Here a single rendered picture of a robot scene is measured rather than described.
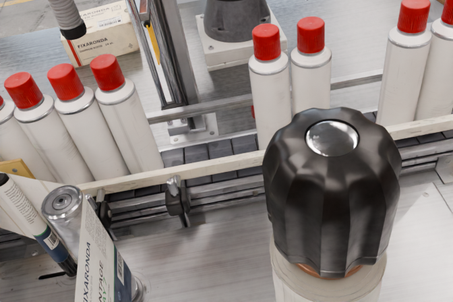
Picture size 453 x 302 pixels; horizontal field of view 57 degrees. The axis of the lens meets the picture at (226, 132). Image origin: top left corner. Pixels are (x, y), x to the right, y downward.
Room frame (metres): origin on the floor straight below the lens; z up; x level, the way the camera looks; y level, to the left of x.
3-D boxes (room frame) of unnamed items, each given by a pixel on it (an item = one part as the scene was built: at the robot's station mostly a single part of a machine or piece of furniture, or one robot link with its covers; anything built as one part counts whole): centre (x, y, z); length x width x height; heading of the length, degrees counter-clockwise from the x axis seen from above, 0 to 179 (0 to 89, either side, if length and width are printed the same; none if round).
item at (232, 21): (0.84, -0.07, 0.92); 0.15 x 0.15 x 0.10
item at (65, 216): (0.25, 0.16, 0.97); 0.05 x 0.05 x 0.19
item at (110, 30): (0.94, 0.25, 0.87); 0.16 x 0.12 x 0.07; 99
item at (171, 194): (0.36, 0.08, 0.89); 0.03 x 0.03 x 0.12; 89
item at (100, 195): (0.37, 0.19, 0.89); 0.06 x 0.03 x 0.12; 179
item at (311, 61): (0.44, -0.12, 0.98); 0.05 x 0.05 x 0.20
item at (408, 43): (0.44, -0.25, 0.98); 0.05 x 0.05 x 0.20
